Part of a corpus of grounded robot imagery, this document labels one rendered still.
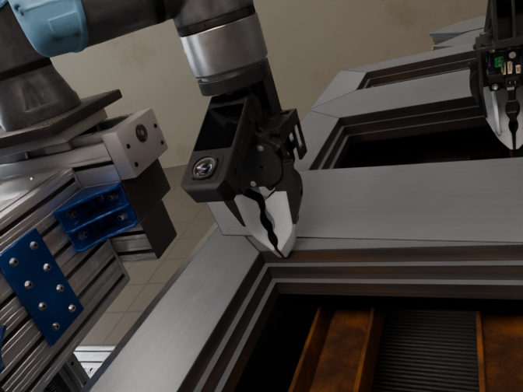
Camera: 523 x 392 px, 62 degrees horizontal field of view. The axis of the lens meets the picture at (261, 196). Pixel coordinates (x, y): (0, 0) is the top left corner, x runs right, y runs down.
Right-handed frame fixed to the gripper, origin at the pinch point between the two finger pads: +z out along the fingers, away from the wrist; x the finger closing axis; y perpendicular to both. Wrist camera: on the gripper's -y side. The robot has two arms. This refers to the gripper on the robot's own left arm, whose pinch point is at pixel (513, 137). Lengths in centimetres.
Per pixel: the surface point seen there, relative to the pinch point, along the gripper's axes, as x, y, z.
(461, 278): -6.7, 23.3, 4.3
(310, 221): -23.4, 16.7, 0.8
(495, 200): -3.0, 14.4, 0.8
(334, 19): -81, -243, 5
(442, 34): -11, -95, 3
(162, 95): -224, -228, 26
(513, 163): -0.6, 6.1, 0.8
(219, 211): -38.8, 12.6, 0.7
